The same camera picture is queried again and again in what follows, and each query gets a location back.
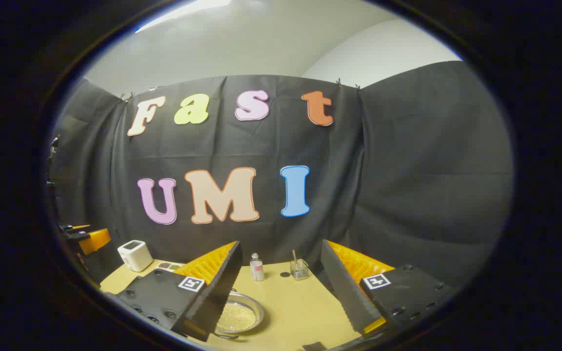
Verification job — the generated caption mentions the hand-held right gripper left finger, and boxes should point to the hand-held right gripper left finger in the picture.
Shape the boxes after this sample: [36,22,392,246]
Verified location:
[115,240,243,342]

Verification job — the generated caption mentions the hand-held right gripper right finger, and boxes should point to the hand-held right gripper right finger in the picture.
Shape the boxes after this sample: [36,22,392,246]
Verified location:
[320,239,457,337]

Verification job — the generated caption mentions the steel pot with black handle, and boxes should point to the steel pot with black handle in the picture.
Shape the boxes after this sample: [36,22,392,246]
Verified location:
[215,292,265,340]

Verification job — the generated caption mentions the clear bottle with pink label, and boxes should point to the clear bottle with pink label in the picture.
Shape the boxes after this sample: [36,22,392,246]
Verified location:
[250,253,265,282]

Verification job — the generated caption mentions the white box-shaped appliance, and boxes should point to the white box-shaped appliance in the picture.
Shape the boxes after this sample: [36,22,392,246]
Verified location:
[117,240,154,273]

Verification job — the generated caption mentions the clear ribbed glass cup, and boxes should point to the clear ribbed glass cup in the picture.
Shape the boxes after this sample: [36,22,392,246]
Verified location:
[290,258,310,281]

